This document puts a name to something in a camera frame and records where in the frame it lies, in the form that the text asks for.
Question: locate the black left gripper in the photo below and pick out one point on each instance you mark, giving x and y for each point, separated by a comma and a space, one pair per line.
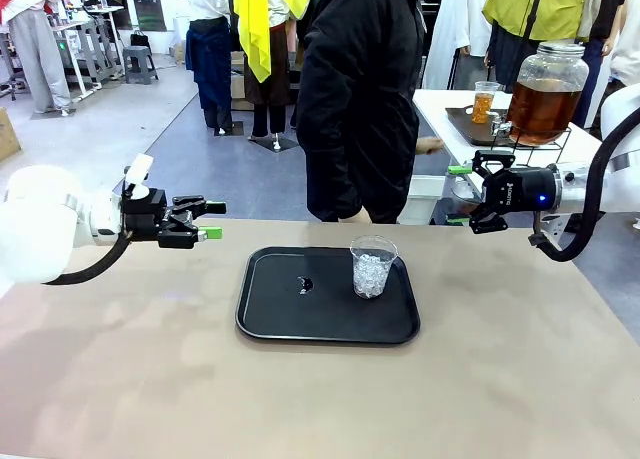
145, 214

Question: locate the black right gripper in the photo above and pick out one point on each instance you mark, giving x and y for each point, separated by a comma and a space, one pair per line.
527, 189

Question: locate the clear plastic iced cup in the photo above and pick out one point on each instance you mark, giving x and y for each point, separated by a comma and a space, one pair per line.
372, 279
484, 106

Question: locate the glass tea dispenser jar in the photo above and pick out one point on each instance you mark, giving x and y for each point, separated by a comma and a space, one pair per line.
545, 109

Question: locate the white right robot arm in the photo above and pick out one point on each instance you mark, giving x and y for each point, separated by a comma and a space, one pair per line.
622, 184

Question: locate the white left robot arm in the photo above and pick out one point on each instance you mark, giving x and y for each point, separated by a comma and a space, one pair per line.
40, 219

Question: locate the person's right forearm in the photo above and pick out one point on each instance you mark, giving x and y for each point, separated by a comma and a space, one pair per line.
345, 189

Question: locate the person's left hand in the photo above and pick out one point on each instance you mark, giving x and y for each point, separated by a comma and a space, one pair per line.
429, 146

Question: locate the dark serving tray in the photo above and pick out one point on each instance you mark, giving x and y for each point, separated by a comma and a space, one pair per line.
465, 126

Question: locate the white side table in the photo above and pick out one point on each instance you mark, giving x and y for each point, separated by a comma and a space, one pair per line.
582, 141

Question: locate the person in black jacket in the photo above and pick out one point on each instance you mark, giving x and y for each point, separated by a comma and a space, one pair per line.
360, 104

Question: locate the mannequin in white coat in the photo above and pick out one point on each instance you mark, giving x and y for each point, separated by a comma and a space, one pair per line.
450, 39

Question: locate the mannequin with navy trousers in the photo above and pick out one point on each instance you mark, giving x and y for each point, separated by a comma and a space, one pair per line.
210, 64

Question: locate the black plastic tray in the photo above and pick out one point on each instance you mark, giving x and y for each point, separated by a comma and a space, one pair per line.
325, 319

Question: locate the grey plastic stool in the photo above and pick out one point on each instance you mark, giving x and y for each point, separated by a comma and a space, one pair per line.
141, 54

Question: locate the black bag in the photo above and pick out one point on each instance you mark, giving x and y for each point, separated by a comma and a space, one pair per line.
140, 39

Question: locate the mannequin in yellow-green jacket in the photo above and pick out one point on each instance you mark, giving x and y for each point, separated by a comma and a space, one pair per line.
555, 4

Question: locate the metal workbench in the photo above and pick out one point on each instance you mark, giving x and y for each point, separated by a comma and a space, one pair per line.
85, 49

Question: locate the large cardboard box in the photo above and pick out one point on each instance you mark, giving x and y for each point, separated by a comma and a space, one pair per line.
6, 134

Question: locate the figure in white garment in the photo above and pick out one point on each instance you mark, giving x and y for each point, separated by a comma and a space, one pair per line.
631, 44

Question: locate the mannequin with yellow scarf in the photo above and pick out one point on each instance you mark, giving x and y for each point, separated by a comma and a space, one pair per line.
255, 29

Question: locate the dark green board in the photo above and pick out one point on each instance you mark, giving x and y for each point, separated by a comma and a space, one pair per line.
150, 14

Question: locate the figure in black clothes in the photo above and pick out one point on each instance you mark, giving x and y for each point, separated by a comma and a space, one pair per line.
607, 9

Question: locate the figure with grey trousers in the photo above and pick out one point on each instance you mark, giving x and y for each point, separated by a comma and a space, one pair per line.
37, 54

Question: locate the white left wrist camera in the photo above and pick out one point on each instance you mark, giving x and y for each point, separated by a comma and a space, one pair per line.
140, 166

